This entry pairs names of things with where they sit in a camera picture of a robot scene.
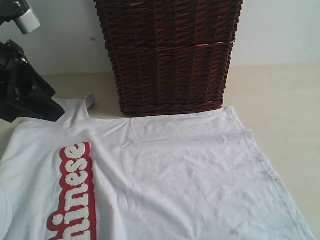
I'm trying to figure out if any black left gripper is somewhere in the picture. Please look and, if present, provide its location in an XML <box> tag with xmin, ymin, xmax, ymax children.
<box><xmin>0</xmin><ymin>40</ymin><xmax>65</xmax><ymax>123</ymax></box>

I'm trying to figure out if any white t-shirt red logo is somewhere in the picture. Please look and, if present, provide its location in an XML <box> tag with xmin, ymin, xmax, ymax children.
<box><xmin>0</xmin><ymin>95</ymin><xmax>314</xmax><ymax>240</ymax></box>

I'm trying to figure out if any dark brown wicker basket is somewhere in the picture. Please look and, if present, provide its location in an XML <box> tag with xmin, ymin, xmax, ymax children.
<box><xmin>95</xmin><ymin>0</ymin><xmax>243</xmax><ymax>117</ymax></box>

